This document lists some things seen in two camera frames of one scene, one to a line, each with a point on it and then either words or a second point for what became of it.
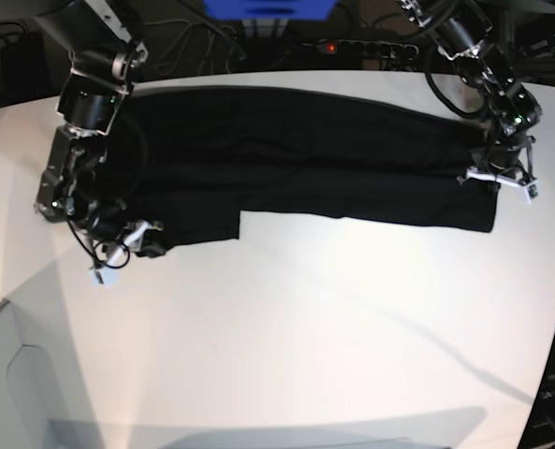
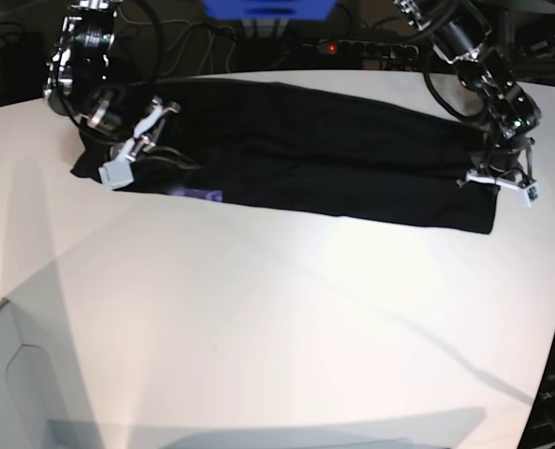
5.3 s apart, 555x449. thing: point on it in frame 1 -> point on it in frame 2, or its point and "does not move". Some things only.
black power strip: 368,48 does not move
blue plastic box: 270,9 does not move
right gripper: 507,159 does not move
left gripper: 105,224 -> 127,117
